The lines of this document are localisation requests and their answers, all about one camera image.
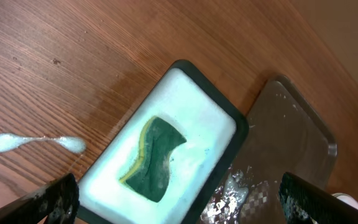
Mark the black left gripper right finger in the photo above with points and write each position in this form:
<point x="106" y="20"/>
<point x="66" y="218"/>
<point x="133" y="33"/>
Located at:
<point x="303" y="202"/>

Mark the dark brown serving tray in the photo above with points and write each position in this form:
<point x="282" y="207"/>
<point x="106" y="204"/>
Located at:
<point x="285" y="135"/>

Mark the white foam spill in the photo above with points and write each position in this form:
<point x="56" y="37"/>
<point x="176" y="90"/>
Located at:
<point x="9" y="141"/>

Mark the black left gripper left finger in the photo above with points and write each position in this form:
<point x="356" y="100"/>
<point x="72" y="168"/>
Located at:
<point x="56" y="202"/>

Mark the small white plate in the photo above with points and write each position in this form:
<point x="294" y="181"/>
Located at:
<point x="347" y="199"/>

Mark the black soapy water basin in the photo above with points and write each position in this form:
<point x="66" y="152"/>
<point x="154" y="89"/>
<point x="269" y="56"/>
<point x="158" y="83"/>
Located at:
<point x="214" y="131"/>

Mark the green yellow sponge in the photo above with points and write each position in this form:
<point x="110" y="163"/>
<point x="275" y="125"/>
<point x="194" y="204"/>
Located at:
<point x="149" y="175"/>

